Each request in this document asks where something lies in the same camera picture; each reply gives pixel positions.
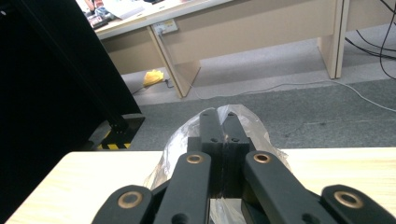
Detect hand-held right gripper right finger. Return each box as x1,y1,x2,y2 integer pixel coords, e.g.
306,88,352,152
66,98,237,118
222,111,257,199

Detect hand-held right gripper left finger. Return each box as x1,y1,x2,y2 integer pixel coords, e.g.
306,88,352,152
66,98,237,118
187,109,226,199

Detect black stand base striped tape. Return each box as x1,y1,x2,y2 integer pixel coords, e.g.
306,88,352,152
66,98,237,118
83,113,147,151

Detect yellow cloth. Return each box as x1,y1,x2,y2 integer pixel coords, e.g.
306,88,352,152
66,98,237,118
142,69,165,88

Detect beige office desk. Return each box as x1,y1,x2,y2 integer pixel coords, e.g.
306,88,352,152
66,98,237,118
96,0,351,99
345,0,396,33

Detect white power socket panel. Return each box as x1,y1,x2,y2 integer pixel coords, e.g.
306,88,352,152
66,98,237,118
152,19,179,35

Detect white paper sheets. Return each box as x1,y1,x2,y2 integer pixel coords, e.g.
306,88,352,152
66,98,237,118
104,0,148,21

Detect clutter of small desk things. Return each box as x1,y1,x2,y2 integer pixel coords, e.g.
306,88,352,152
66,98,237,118
76,0,117,31

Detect black curtain panel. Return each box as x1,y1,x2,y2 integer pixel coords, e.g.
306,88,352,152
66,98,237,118
0,0,143,217

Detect thin dark cable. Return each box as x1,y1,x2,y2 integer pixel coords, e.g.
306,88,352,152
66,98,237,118
132,78,176,95

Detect white cable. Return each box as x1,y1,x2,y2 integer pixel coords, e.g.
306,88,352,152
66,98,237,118
190,78,396,114

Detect black cables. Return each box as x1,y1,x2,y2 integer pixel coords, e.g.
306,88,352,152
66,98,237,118
345,0,396,80

